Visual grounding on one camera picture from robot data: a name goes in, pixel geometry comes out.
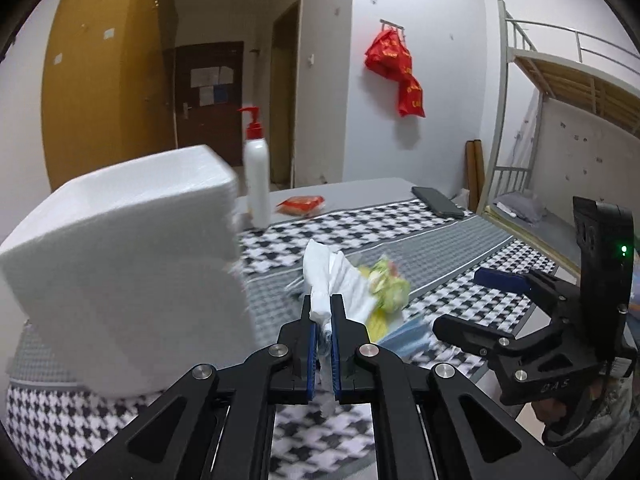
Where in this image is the blue surgical face mask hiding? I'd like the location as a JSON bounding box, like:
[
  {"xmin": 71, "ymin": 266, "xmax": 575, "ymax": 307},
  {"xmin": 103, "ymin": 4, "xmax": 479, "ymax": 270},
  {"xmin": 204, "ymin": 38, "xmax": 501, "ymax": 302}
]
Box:
[{"xmin": 378, "ymin": 318, "xmax": 432, "ymax": 360}]

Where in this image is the yellow green plastic bag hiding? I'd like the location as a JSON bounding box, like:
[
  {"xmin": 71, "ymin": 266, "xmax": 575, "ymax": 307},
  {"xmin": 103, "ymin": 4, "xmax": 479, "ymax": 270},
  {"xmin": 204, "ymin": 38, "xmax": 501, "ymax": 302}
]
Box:
[{"xmin": 358, "ymin": 256, "xmax": 411, "ymax": 342}]

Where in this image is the wooden wardrobe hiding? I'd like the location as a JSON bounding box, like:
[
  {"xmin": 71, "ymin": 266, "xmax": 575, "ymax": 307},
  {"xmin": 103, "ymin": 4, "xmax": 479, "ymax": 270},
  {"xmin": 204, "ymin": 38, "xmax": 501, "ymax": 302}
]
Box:
[{"xmin": 41, "ymin": 0, "xmax": 178, "ymax": 188}]

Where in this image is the right hand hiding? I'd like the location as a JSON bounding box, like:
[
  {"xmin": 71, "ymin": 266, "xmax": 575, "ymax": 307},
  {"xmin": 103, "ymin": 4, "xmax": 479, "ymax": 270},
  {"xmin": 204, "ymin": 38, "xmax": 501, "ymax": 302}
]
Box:
[{"xmin": 532, "ymin": 399, "xmax": 568, "ymax": 427}]

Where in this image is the white tissue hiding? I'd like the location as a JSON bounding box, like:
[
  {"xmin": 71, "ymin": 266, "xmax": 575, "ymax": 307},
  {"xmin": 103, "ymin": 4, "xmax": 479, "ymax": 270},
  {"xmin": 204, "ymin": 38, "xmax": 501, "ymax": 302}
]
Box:
[{"xmin": 303, "ymin": 240, "xmax": 375, "ymax": 417}]

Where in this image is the dark brown entrance door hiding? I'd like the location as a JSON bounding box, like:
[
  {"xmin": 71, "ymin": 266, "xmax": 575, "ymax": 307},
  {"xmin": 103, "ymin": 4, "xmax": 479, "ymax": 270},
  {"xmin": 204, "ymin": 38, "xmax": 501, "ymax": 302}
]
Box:
[{"xmin": 175, "ymin": 41, "xmax": 244, "ymax": 167}]

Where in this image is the white styrofoam box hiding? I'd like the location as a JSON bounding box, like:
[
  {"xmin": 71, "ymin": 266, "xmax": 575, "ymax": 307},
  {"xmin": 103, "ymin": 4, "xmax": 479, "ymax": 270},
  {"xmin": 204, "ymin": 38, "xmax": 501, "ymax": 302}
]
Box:
[{"xmin": 1, "ymin": 145, "xmax": 258, "ymax": 398}]

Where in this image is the white red pump bottle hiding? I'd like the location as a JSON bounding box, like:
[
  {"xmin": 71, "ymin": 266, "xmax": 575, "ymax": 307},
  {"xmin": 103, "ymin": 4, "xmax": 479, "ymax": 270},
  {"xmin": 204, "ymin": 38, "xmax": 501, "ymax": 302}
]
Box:
[{"xmin": 239, "ymin": 106, "xmax": 271, "ymax": 230}]

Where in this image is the red hanging bag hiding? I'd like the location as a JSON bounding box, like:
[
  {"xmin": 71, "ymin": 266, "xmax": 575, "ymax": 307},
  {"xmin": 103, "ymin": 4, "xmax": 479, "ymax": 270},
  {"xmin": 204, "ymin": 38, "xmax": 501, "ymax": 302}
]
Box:
[{"xmin": 364, "ymin": 23, "xmax": 425, "ymax": 118}]

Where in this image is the red snack packet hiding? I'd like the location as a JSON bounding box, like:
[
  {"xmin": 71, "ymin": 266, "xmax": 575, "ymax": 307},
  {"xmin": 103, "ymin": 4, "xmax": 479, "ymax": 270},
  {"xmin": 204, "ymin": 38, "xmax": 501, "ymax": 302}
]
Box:
[{"xmin": 276, "ymin": 195, "xmax": 326, "ymax": 217}]

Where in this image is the black smartphone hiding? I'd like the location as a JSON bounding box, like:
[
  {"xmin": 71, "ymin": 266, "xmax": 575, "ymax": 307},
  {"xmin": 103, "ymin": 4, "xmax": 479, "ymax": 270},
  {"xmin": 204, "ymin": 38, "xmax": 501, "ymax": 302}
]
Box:
[{"xmin": 411, "ymin": 186, "xmax": 464, "ymax": 220}]

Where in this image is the metal bunk bed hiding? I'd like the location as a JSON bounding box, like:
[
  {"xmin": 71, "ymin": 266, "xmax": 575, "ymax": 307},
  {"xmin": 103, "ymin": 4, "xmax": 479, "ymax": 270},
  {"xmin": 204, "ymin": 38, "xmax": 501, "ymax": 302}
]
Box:
[{"xmin": 477, "ymin": 1, "xmax": 639, "ymax": 274}]

